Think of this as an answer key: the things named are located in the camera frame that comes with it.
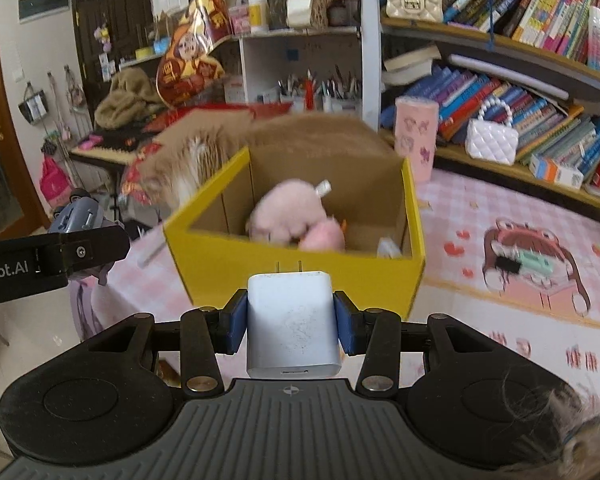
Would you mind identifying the white charger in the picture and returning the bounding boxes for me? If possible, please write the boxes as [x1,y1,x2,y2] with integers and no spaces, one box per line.
[246,261,342,380]

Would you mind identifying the brown fluffy blanket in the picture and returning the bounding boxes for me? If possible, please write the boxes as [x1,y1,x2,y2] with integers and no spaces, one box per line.
[94,67,168,131]

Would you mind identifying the white bottle yellow label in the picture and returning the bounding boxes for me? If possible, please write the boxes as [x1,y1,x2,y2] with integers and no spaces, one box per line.
[247,0,270,33]

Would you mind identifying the white quilted purse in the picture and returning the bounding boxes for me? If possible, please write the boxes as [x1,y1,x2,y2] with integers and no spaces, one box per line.
[465,97,520,166]

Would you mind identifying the yellow cardboard box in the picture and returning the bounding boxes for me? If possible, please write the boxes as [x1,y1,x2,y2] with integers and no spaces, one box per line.
[162,146,426,320]

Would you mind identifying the brown cat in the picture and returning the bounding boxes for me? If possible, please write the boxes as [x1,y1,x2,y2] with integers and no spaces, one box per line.
[122,110,396,211]

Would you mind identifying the white paper roll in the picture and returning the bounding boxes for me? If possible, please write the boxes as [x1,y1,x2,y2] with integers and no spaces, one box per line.
[447,54,571,102]

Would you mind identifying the dark brown door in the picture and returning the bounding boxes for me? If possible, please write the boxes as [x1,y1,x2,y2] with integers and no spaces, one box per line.
[72,0,153,86]

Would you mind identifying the round pink plush toy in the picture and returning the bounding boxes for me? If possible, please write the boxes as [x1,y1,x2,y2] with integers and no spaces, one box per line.
[297,217,348,252]

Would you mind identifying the thick paperback book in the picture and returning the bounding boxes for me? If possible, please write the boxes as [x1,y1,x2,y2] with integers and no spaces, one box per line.
[382,45,442,72]
[382,67,433,87]

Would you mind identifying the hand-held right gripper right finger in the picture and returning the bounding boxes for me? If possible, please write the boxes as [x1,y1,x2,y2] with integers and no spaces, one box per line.
[332,290,496,393]

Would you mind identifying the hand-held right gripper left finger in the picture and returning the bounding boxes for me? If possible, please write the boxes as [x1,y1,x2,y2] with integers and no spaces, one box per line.
[87,290,248,393]

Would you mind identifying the orange snack bag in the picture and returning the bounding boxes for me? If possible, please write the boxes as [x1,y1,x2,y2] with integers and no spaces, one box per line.
[156,0,231,106]

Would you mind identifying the orange and white carton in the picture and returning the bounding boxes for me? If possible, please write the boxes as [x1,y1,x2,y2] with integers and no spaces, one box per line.
[528,154,585,191]

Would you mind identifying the white shelf unit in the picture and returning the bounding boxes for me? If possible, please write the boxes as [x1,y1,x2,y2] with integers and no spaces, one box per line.
[230,25,381,131]

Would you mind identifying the pen holders with pens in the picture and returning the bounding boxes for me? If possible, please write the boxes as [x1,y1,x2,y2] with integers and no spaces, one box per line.
[275,67,361,113]

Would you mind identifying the pink hanging bag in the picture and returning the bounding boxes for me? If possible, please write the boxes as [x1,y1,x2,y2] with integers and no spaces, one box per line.
[39,155,73,206]

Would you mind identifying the grey furry animal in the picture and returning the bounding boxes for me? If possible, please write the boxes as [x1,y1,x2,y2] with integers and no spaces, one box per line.
[500,370,600,473]

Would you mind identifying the curved wooden bookshelf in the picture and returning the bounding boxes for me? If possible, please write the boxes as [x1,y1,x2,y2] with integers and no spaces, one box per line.
[380,10,600,211]

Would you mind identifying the electric piano keyboard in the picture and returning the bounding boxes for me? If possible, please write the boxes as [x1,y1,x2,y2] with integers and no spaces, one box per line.
[70,130,151,166]

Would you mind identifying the grey toy car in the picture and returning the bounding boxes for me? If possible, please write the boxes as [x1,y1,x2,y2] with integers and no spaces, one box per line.
[47,189,126,286]

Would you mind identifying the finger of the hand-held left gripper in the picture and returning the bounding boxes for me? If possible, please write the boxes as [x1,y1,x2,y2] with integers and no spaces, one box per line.
[59,224,132,277]

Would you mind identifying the pink sticker-covered cylinder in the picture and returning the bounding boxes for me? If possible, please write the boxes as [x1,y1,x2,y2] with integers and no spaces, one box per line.
[394,96,440,183]

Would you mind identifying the row of books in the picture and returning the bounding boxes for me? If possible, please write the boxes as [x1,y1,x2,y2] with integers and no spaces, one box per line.
[440,0,600,73]
[432,67,600,188]

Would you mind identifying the pink checked printed mat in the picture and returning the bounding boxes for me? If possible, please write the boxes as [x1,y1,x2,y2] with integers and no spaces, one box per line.
[72,167,600,411]

